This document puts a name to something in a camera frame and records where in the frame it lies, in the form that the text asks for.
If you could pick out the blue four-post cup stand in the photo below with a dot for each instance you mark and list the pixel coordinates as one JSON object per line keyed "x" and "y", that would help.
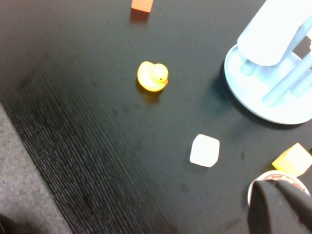
{"x": 253, "y": 97}

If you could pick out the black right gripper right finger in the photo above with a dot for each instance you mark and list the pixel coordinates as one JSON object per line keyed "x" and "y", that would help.
{"x": 280, "y": 212}

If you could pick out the light blue plastic cup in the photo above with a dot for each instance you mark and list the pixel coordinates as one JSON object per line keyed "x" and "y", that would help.
{"x": 265, "y": 36}

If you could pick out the yellow rubber duck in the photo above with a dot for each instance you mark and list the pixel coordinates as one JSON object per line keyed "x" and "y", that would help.
{"x": 151, "y": 78}

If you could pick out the orange foam cube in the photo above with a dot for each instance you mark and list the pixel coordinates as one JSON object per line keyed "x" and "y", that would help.
{"x": 142, "y": 5}

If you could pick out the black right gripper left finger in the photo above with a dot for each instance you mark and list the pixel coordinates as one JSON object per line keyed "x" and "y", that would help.
{"x": 6, "y": 226}

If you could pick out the white tape roll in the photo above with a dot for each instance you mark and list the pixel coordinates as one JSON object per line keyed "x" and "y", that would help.
{"x": 280, "y": 176}

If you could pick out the yellow foam cube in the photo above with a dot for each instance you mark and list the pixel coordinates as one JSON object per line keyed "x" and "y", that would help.
{"x": 292, "y": 161}

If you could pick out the white foam cube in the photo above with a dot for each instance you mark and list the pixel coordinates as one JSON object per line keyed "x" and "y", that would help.
{"x": 204, "y": 151}

